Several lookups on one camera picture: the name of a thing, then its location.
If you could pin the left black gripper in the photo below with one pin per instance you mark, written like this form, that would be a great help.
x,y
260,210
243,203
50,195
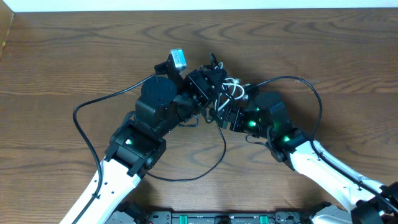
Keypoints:
x,y
194,81

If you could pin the cardboard panel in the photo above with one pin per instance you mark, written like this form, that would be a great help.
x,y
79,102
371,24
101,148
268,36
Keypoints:
x,y
6,18

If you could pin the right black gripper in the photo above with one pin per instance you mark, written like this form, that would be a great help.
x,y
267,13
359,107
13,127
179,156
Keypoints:
x,y
238,111

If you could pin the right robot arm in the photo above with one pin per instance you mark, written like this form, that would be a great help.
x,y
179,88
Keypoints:
x,y
364,200

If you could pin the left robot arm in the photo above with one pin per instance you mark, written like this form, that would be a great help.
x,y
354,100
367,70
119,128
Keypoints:
x,y
134,149

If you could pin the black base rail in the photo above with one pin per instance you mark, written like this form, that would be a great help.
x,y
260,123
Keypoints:
x,y
224,217

